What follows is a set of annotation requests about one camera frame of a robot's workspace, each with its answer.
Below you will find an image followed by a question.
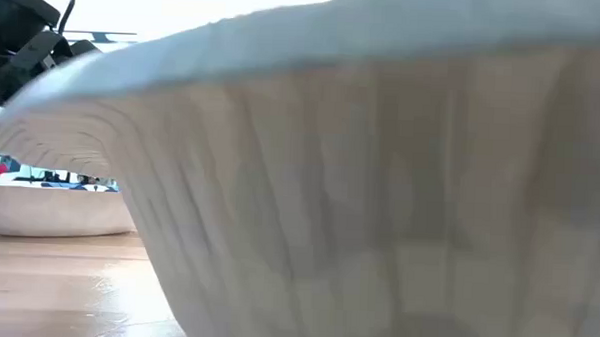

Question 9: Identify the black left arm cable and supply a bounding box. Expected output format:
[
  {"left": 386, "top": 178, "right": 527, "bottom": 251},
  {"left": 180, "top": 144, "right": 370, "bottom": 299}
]
[{"left": 23, "top": 0, "right": 77, "bottom": 36}]

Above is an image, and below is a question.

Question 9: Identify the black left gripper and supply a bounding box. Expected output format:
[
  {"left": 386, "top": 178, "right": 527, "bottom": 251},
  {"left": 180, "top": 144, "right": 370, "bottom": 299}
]
[{"left": 0, "top": 27, "right": 105, "bottom": 111}]

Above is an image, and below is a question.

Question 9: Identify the large white patterned paper bowl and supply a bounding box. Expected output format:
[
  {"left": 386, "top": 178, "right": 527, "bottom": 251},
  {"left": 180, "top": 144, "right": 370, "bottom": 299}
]
[{"left": 0, "top": 0, "right": 600, "bottom": 337}]

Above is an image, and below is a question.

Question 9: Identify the dark background machinery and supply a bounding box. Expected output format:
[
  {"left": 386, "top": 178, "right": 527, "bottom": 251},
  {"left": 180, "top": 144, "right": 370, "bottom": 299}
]
[{"left": 11, "top": 167, "right": 121, "bottom": 192}]

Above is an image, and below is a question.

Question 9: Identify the grey horizontal overhead bar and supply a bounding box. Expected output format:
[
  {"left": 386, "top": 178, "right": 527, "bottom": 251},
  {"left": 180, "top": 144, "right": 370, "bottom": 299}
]
[{"left": 61, "top": 28, "right": 139, "bottom": 47}]

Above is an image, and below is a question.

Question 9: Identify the white blue-rimmed paper bowl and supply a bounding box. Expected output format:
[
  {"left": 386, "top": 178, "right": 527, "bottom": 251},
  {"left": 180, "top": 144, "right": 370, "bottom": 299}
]
[{"left": 0, "top": 179, "right": 139, "bottom": 243}]

